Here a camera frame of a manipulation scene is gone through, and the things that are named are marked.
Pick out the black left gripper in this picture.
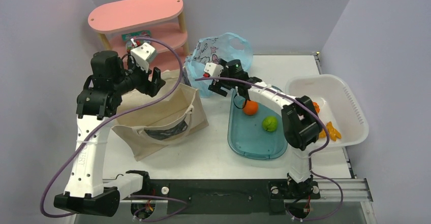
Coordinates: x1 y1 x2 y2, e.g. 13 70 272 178
113 52 164 96

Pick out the light blue plastic grocery bag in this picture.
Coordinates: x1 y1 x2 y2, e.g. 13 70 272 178
184 33 253 98

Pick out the orange mandarin fruit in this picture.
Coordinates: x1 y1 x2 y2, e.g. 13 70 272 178
242 100 259 116

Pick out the beige canvas tote bag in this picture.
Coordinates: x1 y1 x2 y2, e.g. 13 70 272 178
111 70 209 161

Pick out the green candy packet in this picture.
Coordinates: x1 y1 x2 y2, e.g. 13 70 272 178
121 29 152 53

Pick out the green round fruit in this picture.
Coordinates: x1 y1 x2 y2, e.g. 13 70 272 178
261 116 278 132

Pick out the small orange pumpkin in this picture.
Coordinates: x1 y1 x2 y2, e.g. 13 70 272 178
313 102 320 114

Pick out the yellow-orange bumpy food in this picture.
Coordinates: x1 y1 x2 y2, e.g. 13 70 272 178
319 121 342 141

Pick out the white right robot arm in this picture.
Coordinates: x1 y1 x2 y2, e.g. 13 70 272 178
203 59 324 198

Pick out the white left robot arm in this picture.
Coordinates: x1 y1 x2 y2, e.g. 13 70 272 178
53 50 165 217

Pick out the pink three-tier shelf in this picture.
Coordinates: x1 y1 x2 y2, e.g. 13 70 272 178
88 0 190 61

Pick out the teal transparent plastic tub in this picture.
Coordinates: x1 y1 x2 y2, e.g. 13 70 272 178
227 92 288 160

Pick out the white plastic basket tub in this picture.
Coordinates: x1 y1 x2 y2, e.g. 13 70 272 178
285 74 369 151

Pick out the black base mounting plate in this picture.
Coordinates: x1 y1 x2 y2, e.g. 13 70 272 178
147 179 321 217

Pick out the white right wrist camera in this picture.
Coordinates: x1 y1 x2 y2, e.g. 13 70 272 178
203 62 224 79

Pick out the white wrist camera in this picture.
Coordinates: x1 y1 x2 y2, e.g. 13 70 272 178
203 62 224 79
130 42 157 73

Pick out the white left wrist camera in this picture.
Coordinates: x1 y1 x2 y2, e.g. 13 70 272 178
130 42 157 73

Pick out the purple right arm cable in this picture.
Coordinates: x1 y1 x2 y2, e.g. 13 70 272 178
194 77 344 222

